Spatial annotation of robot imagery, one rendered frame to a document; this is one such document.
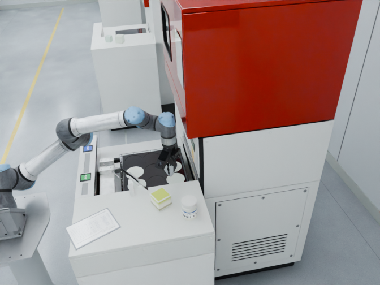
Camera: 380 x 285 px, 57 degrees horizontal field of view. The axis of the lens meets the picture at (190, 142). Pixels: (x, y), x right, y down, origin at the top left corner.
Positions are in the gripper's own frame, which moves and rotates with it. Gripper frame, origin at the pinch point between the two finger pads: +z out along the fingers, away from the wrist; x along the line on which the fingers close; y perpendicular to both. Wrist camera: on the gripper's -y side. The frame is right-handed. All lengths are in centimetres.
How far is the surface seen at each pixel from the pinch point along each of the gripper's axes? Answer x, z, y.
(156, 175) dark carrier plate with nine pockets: 10.9, 7.3, 4.0
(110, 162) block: 41.9, 7.2, 2.8
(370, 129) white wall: -93, 35, 146
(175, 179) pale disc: 0.2, 7.3, 5.4
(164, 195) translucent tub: -9.0, -6.0, -19.3
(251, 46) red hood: -34, -67, 19
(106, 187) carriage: 32.1, 9.3, -14.0
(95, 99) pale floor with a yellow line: 225, 98, 186
